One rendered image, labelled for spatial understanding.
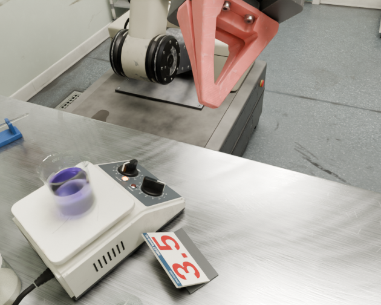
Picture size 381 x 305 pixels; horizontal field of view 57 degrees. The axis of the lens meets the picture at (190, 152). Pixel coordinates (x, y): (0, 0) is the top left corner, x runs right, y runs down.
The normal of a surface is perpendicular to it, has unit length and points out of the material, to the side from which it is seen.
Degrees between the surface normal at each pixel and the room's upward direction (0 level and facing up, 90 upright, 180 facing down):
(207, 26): 68
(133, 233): 90
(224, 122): 0
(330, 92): 0
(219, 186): 0
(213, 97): 60
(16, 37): 90
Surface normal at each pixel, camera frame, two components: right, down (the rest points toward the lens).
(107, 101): -0.06, -0.73
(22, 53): 0.91, 0.25
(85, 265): 0.71, 0.46
